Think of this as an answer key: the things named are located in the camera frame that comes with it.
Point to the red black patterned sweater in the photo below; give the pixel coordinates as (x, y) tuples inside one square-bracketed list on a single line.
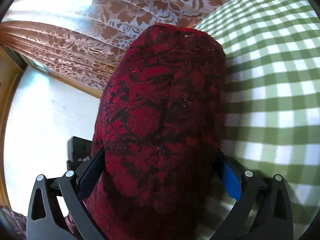
[(160, 122)]

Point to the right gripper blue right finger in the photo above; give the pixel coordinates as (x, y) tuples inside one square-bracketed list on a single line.
[(231, 176)]

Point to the brown floral curtain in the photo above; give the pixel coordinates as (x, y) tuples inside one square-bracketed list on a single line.
[(84, 40)]

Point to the wooden window frame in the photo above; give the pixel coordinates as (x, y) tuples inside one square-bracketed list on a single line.
[(44, 113)]

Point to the green white checkered bedsheet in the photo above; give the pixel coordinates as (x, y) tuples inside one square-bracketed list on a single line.
[(272, 93)]

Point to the person's left hand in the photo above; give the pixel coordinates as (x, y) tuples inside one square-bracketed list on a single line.
[(70, 223)]

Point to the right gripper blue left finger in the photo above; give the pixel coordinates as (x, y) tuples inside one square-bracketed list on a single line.
[(89, 172)]

